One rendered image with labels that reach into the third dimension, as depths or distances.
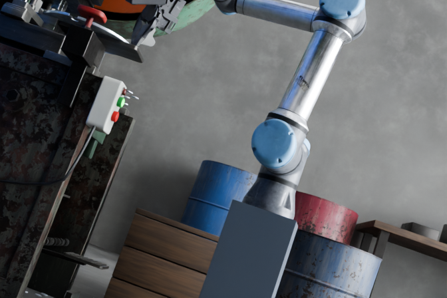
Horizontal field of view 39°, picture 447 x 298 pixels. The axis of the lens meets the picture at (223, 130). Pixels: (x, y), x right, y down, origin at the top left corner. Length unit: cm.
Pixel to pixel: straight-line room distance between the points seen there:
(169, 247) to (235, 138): 312
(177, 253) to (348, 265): 64
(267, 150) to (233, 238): 26
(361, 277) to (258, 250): 81
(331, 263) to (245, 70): 319
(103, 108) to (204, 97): 369
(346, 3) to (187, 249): 96
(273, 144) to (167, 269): 72
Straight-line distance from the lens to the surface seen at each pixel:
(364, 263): 242
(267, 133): 162
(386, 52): 553
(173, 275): 215
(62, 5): 202
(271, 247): 169
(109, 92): 162
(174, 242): 215
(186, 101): 528
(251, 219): 170
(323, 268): 236
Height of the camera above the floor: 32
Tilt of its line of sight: 10 degrees up
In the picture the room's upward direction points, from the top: 20 degrees clockwise
